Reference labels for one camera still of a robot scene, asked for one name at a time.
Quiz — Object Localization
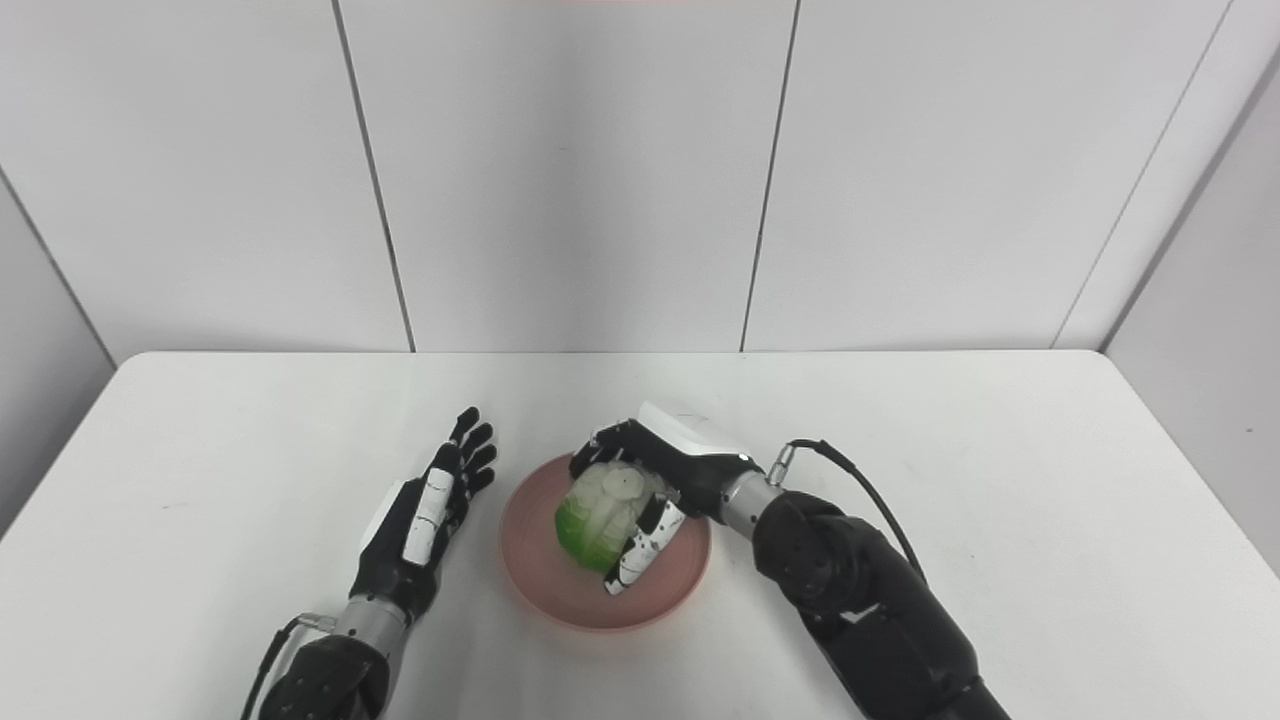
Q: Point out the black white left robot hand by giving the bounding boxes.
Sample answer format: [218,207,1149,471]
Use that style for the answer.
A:
[350,406,498,623]

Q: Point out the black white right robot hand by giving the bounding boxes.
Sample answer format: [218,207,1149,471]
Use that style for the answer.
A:
[569,401,771,597]

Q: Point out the green white cabbage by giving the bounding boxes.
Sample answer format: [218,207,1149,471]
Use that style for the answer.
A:
[555,461,669,574]

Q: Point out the pink round plate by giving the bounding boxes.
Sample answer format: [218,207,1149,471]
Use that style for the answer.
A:
[499,452,713,633]

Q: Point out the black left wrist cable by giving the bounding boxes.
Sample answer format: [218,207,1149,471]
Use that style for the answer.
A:
[240,613,336,720]

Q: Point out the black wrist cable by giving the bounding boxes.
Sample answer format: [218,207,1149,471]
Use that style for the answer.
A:
[240,613,336,720]
[766,438,929,586]

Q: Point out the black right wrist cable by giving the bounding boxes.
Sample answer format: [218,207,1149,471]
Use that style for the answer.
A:
[766,438,929,586]

